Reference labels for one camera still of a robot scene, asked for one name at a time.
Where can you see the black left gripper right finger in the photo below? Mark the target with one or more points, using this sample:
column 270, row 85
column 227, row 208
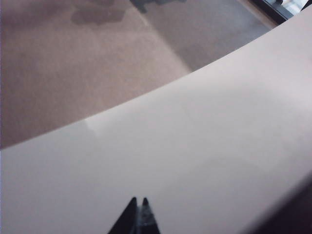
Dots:
column 147, row 221

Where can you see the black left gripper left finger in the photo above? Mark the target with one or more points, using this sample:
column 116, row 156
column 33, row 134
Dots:
column 126, row 221

